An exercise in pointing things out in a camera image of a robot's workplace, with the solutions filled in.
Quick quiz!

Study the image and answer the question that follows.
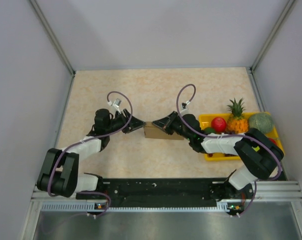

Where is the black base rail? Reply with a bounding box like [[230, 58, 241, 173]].
[[75, 177, 257, 208]]

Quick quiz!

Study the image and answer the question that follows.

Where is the red tomato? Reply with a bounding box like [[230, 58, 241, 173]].
[[269, 138, 278, 147]]

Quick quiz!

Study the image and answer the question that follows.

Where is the orange pineapple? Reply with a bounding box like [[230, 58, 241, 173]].
[[226, 98, 249, 134]]

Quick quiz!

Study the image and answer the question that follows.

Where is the yellow plastic tray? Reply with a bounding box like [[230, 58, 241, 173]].
[[198, 113, 285, 162]]

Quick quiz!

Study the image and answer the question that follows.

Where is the right aluminium frame post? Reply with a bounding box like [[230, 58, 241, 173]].
[[248, 0, 298, 76]]

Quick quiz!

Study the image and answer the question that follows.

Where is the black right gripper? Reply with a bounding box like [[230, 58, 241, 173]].
[[152, 111, 193, 141]]

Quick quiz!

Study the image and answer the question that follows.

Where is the left aluminium frame post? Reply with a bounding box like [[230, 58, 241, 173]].
[[28, 0, 76, 77]]

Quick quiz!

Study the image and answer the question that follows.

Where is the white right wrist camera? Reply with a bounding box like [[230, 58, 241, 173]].
[[181, 100, 191, 112]]

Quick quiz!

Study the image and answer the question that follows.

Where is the brown cardboard box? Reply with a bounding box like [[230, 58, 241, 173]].
[[143, 121, 184, 141]]

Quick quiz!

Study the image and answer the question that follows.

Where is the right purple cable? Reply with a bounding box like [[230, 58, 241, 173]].
[[176, 83, 283, 218]]

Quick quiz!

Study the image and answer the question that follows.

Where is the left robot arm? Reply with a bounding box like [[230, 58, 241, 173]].
[[36, 108, 146, 199]]

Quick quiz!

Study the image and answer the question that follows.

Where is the green melon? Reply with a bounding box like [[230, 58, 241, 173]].
[[248, 112, 274, 134]]

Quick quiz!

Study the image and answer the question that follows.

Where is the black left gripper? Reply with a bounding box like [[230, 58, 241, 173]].
[[106, 109, 146, 135]]

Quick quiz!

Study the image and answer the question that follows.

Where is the aluminium frame post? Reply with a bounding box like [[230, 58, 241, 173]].
[[248, 0, 298, 76], [28, 0, 76, 77]]

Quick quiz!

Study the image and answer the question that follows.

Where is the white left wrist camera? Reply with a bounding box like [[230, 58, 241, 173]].
[[108, 98, 122, 114]]

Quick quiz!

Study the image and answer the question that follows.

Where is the red apple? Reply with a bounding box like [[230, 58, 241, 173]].
[[211, 117, 227, 133]]

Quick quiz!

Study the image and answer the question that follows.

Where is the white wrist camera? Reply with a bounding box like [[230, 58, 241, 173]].
[[181, 100, 191, 112], [108, 98, 122, 114]]

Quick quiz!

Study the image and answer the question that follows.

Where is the green lime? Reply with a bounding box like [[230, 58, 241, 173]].
[[203, 127, 217, 135]]

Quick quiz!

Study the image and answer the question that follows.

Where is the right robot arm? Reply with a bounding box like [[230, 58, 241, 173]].
[[152, 111, 284, 198]]

